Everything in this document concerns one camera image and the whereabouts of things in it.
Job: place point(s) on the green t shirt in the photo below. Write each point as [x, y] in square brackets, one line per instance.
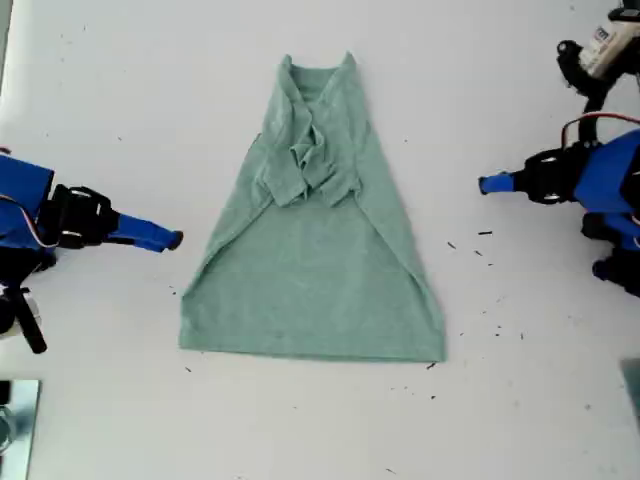
[310, 275]

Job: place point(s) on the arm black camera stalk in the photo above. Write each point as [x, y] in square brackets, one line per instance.
[32, 327]
[592, 100]

